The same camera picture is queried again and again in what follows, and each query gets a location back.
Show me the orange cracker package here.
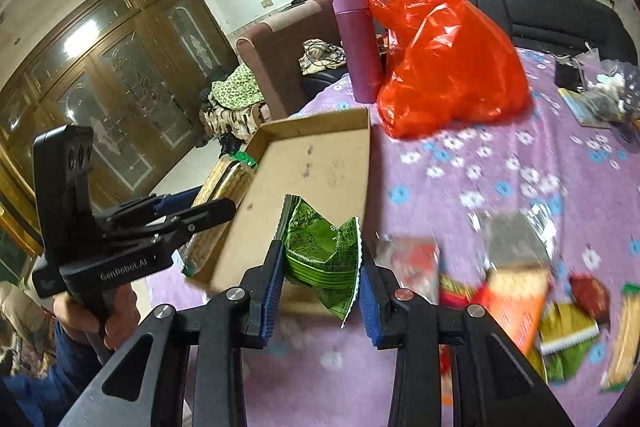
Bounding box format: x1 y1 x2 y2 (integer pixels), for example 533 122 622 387
472 268 550 355

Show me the person's left hand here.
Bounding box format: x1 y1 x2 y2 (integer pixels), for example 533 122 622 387
53 284 140 350

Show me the cracker pack in tray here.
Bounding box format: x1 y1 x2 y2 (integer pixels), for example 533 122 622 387
180 152 257 280

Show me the yellow green snack packet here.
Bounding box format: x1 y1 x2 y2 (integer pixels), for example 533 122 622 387
538 301 600 383

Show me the dark red snack packet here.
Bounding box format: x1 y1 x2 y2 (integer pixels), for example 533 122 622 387
568 274 611 324

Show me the green patterned cloth pile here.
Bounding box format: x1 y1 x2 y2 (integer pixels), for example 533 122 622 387
208 63 265 110

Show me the silver foil snack packet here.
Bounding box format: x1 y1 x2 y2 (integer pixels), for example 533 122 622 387
477 204 558 271

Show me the wooden glass door cabinet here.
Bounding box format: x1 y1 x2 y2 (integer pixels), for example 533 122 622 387
1 0 238 257

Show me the cardboard tray box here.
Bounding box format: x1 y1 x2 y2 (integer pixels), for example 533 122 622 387
181 107 370 321

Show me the brown armchair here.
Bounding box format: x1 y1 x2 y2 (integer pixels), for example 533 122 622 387
235 0 347 119

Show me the purple floral tablecloth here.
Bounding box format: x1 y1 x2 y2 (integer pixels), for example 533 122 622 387
144 45 640 427

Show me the purple thermos bottle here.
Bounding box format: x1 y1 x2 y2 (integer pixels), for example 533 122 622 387
332 0 384 104

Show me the booklet on table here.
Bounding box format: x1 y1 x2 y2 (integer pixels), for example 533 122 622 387
558 88 611 129

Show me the red plastic bag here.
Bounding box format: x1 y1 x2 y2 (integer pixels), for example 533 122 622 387
369 0 530 139

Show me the small black box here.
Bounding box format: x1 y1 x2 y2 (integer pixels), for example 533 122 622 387
554 61 584 92

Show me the black sofa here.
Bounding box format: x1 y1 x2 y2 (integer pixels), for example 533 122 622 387
469 0 638 65

